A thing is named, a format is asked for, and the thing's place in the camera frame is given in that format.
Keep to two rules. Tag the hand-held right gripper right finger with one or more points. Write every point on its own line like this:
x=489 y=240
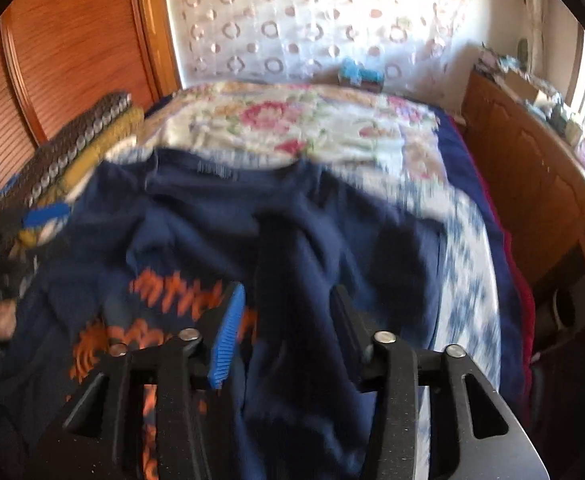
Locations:
x=348 y=327

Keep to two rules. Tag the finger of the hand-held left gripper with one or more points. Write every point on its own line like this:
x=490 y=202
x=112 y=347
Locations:
x=47 y=215

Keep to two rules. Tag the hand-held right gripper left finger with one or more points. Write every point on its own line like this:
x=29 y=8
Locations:
x=227 y=335

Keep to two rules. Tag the navy sweatshirt with orange print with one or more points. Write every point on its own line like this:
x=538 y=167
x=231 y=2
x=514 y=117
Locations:
x=297 y=240

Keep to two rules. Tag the mustard folded cloth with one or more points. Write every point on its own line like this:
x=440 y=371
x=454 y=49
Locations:
x=117 y=127

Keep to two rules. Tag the red blanket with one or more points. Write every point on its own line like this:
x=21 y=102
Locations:
x=514 y=280

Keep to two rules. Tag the wooden wardrobe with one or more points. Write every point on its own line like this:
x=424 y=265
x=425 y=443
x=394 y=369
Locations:
x=72 y=35

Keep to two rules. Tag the navy blanket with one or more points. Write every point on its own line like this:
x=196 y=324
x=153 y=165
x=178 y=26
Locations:
x=472 y=170

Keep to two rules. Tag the pink floral quilt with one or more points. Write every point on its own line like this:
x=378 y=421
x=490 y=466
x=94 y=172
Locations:
x=297 y=120

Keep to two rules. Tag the black chair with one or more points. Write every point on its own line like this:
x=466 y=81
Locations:
x=572 y=360

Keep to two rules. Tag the wooden sideboard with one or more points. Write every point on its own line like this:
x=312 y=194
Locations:
x=532 y=160

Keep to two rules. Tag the blue box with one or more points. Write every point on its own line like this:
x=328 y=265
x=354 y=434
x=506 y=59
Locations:
x=360 y=74

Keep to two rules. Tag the cardboard box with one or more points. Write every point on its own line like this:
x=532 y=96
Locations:
x=519 y=84

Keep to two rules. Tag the white circle-patterned curtain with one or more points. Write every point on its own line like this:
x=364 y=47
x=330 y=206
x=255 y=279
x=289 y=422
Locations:
x=297 y=20

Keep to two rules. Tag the lace window curtain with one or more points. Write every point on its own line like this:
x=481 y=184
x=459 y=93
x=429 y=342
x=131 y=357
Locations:
x=534 y=10

